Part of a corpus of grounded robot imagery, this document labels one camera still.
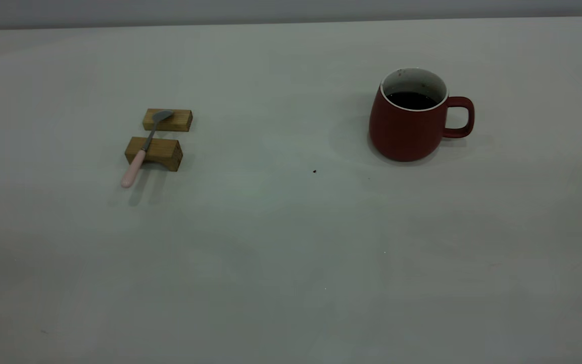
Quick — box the dark coffee liquid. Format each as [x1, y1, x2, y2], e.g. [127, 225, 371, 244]
[386, 91, 439, 111]

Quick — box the flat wooden block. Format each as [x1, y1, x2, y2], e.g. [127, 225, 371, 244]
[142, 108, 193, 132]

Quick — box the pink handled metal spoon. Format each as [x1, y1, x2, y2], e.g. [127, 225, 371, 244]
[121, 110, 174, 189]

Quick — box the red ceramic mug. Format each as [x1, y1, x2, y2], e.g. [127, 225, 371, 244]
[369, 68, 475, 162]

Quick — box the arched wooden block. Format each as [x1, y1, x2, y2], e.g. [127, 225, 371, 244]
[124, 136, 183, 172]

